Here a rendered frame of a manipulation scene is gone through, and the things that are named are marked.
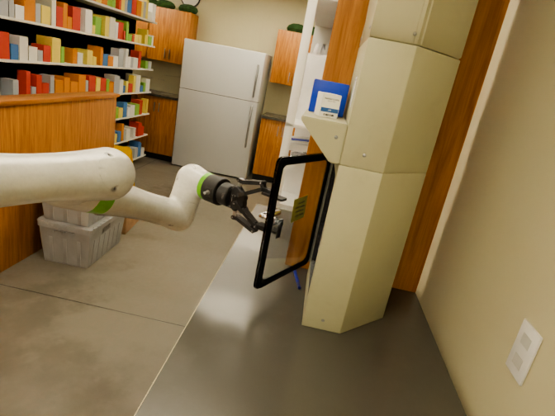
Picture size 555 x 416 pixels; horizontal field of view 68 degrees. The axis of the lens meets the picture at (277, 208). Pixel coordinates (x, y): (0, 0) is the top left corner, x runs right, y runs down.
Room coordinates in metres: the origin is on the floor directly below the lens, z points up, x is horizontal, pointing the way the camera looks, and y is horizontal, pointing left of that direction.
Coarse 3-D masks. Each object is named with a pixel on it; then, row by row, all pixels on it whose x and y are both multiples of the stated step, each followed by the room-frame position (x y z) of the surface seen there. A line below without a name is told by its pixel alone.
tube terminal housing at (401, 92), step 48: (384, 48) 1.02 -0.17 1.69; (384, 96) 1.02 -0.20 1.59; (432, 96) 1.09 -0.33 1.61; (384, 144) 1.02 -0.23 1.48; (432, 144) 1.14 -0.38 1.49; (336, 192) 1.02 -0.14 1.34; (384, 192) 1.03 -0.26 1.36; (336, 240) 1.02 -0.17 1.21; (384, 240) 1.07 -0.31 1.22; (336, 288) 1.02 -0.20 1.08; (384, 288) 1.12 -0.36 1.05
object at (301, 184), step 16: (288, 176) 1.12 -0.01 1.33; (304, 176) 1.20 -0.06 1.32; (320, 176) 1.29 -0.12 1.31; (272, 192) 1.07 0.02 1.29; (288, 192) 1.14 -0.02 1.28; (304, 192) 1.22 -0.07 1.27; (288, 208) 1.15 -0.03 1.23; (304, 208) 1.23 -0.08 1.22; (288, 224) 1.17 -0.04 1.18; (304, 224) 1.25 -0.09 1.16; (272, 240) 1.11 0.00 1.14; (288, 240) 1.19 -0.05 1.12; (304, 240) 1.27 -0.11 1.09; (272, 256) 1.12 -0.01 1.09; (288, 256) 1.20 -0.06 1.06; (304, 256) 1.30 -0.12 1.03; (256, 272) 1.07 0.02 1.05; (272, 272) 1.14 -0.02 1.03
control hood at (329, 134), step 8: (312, 112) 1.18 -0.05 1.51; (304, 120) 1.03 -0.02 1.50; (312, 120) 1.03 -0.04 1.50; (320, 120) 1.03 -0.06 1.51; (328, 120) 1.04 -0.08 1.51; (336, 120) 1.09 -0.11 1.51; (344, 120) 1.14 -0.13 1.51; (312, 128) 1.03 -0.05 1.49; (320, 128) 1.02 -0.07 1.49; (328, 128) 1.02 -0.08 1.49; (336, 128) 1.02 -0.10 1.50; (344, 128) 1.02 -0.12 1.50; (312, 136) 1.03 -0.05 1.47; (320, 136) 1.02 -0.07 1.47; (328, 136) 1.02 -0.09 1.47; (336, 136) 1.02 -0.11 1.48; (344, 136) 1.02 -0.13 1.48; (320, 144) 1.02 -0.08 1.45; (328, 144) 1.02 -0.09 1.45; (336, 144) 1.02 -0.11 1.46; (328, 152) 1.02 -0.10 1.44; (336, 152) 1.02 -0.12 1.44; (328, 160) 1.03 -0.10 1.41; (336, 160) 1.02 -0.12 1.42
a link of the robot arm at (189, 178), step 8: (184, 168) 1.33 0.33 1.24; (192, 168) 1.33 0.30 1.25; (200, 168) 1.34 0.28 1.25; (176, 176) 1.34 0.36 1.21; (184, 176) 1.31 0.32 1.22; (192, 176) 1.31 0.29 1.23; (200, 176) 1.30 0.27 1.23; (176, 184) 1.32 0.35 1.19; (184, 184) 1.30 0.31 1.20; (192, 184) 1.30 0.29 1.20; (200, 184) 1.28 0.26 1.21; (176, 192) 1.30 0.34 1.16; (184, 192) 1.30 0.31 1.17; (192, 192) 1.30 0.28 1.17; (200, 192) 1.28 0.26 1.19; (192, 200) 1.30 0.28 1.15; (200, 200) 1.34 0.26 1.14
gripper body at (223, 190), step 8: (224, 184) 1.27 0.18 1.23; (232, 184) 1.27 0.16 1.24; (216, 192) 1.25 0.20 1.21; (224, 192) 1.24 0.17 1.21; (232, 192) 1.25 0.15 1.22; (216, 200) 1.26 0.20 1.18; (224, 200) 1.24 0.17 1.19; (232, 200) 1.25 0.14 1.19; (240, 200) 1.23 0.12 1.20; (232, 208) 1.25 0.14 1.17
